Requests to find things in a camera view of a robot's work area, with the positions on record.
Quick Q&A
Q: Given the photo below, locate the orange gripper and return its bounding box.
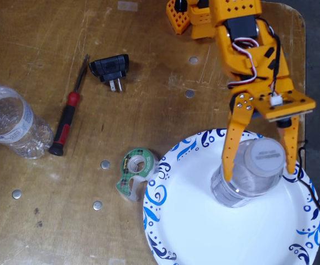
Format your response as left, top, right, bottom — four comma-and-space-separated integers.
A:
217, 15, 301, 183

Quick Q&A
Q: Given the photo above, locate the labelled clear plastic bottle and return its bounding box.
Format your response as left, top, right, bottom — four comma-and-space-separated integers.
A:
211, 137, 285, 208

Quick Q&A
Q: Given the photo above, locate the crinkled clear water bottle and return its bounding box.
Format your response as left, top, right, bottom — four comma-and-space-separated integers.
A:
0, 82, 55, 160

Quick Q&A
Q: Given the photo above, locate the blue floral paper plate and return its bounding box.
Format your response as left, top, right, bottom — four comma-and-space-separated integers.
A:
142, 128, 320, 265

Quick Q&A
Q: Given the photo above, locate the green clear tape dispenser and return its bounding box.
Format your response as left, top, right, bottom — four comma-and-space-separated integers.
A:
116, 147, 160, 202

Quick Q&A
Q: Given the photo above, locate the black power plug adapter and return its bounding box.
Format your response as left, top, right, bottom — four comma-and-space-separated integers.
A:
88, 54, 130, 93

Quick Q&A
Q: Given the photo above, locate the red black screwdriver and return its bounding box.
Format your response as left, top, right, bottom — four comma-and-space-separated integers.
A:
48, 54, 90, 157

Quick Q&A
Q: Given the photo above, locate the wrist camera on orange mount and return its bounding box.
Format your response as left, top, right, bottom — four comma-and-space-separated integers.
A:
252, 89, 317, 129

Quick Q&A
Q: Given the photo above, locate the white red servo wire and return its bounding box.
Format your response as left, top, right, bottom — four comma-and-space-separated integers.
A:
227, 37, 260, 89

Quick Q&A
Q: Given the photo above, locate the thin black camera cable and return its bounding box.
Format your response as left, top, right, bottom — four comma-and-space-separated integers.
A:
256, 18, 284, 96

